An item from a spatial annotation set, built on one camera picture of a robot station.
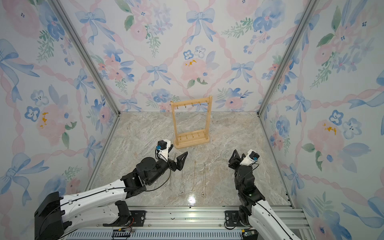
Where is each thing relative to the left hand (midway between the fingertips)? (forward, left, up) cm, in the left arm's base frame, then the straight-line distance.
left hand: (181, 148), depth 71 cm
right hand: (+4, -30, -9) cm, 32 cm away
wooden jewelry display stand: (+17, -2, -17) cm, 24 cm away
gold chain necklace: (-11, 0, -26) cm, 28 cm away
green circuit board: (-31, -34, -28) cm, 53 cm away
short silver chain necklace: (-10, -6, -25) cm, 28 cm away
